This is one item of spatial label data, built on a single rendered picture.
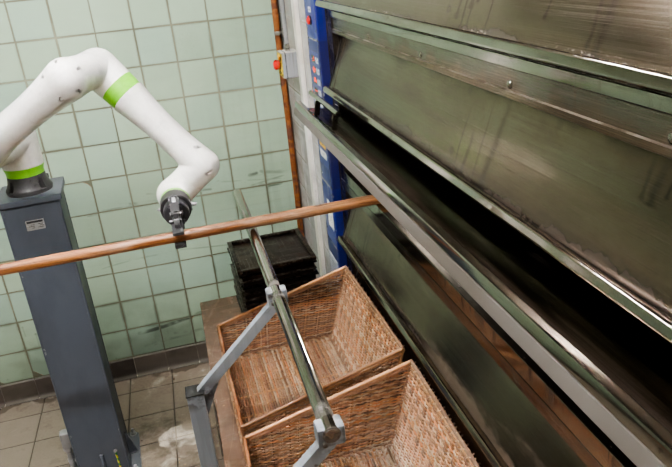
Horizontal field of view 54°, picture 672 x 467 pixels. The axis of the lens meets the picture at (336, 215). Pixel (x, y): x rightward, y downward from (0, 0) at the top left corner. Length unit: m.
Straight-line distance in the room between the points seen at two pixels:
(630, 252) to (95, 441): 2.32
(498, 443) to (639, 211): 0.66
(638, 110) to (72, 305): 2.07
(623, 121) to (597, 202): 0.12
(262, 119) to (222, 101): 0.20
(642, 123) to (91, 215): 2.61
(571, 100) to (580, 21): 0.11
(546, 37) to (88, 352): 2.07
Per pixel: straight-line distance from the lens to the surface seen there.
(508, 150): 1.11
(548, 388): 1.16
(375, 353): 2.00
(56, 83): 1.99
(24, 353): 3.45
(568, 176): 0.98
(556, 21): 0.93
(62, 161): 3.05
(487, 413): 1.41
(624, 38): 0.82
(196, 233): 1.80
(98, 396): 2.71
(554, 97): 0.98
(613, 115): 0.87
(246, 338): 1.54
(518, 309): 0.86
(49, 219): 2.39
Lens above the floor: 1.88
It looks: 22 degrees down
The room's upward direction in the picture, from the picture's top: 5 degrees counter-clockwise
